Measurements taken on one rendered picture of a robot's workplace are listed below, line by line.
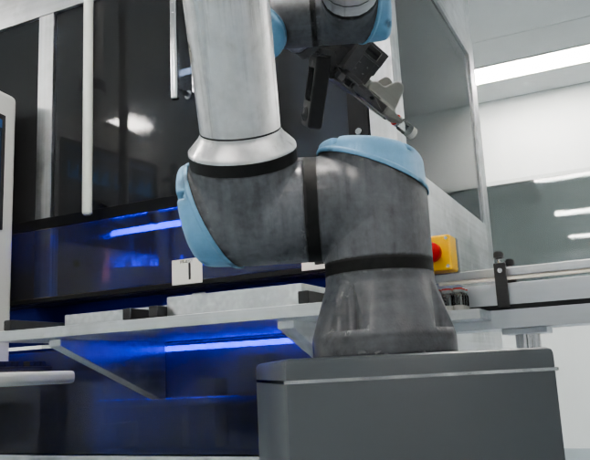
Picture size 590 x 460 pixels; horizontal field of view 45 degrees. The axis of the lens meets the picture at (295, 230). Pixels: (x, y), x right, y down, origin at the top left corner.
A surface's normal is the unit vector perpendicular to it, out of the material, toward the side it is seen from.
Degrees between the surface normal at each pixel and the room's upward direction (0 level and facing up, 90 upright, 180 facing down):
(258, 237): 128
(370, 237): 90
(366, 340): 90
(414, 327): 72
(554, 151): 90
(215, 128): 119
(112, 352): 90
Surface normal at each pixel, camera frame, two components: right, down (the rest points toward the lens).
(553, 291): -0.43, -0.15
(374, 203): -0.07, -0.19
